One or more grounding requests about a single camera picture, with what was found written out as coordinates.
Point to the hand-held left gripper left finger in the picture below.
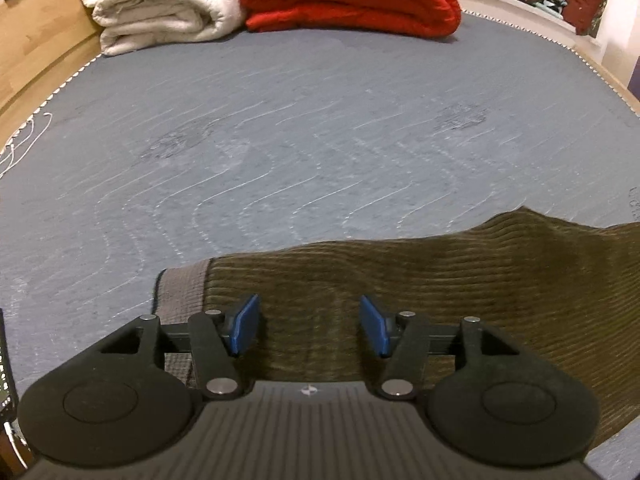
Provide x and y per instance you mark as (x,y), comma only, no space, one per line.
(247,322)

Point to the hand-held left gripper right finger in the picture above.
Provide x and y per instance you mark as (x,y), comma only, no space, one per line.
(375,325)

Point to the grey quilted bedspread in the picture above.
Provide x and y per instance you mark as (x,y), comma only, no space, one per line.
(300,135)

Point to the dark dotted object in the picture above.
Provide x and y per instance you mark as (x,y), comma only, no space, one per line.
(5,360)

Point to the white folded blanket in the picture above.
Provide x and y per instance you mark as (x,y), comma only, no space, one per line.
(160,10)

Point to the pale bed surround ledge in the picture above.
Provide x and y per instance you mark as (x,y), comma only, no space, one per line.
(505,7)

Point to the maroon cushion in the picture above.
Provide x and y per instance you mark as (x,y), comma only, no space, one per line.
(585,0)

